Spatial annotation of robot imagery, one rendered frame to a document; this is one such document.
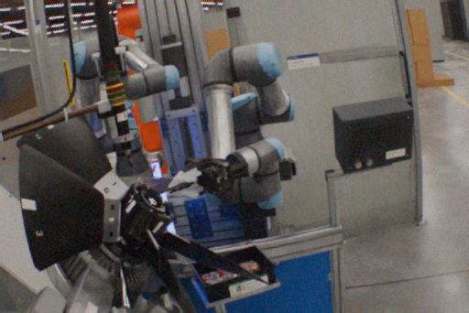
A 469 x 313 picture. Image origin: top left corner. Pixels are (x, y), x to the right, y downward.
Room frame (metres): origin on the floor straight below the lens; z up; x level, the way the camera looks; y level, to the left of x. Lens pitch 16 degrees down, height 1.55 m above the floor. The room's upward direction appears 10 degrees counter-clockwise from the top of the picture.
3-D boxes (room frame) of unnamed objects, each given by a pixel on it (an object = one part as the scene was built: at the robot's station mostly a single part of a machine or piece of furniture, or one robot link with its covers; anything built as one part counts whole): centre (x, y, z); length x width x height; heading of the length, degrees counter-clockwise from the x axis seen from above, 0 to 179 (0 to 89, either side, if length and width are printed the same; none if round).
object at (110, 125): (1.01, 0.25, 1.40); 0.09 x 0.07 x 0.10; 125
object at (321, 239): (1.38, 0.14, 0.82); 0.90 x 0.04 x 0.08; 90
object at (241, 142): (1.84, -0.06, 1.09); 0.15 x 0.15 x 0.10
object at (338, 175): (1.38, -0.39, 1.04); 0.24 x 0.03 x 0.03; 90
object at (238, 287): (1.22, 0.07, 0.85); 0.22 x 0.17 x 0.07; 106
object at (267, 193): (1.29, -0.06, 1.08); 0.11 x 0.08 x 0.11; 78
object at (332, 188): (1.38, -0.29, 0.96); 0.03 x 0.03 x 0.20; 0
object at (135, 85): (1.30, 0.27, 1.43); 0.11 x 0.08 x 0.11; 117
